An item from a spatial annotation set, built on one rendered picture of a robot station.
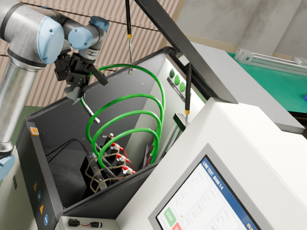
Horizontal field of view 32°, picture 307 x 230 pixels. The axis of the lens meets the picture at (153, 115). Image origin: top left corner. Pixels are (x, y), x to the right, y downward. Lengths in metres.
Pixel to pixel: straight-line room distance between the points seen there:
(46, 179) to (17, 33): 0.80
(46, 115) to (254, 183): 1.19
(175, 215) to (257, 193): 0.33
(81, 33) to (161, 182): 0.58
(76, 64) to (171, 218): 0.67
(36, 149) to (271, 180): 1.10
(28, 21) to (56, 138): 1.14
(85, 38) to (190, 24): 3.29
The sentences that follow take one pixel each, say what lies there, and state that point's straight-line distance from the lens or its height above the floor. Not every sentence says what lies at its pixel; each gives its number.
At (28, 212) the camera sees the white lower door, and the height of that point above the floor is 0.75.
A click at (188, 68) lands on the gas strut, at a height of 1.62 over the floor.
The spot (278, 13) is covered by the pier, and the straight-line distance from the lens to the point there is 5.40.
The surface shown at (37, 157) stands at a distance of 2.24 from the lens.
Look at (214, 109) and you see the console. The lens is 1.79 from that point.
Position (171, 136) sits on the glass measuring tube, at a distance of 2.29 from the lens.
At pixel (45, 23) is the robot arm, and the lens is 1.48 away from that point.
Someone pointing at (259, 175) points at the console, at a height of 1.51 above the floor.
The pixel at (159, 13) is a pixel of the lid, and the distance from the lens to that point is 1.58.
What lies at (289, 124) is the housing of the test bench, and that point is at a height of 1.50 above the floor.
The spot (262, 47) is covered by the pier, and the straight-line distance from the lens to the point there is 5.49.
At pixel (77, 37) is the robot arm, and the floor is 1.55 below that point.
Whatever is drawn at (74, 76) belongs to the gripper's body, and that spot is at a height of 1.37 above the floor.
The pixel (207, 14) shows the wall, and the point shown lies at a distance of 5.13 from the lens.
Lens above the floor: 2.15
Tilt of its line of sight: 24 degrees down
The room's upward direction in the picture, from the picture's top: 25 degrees clockwise
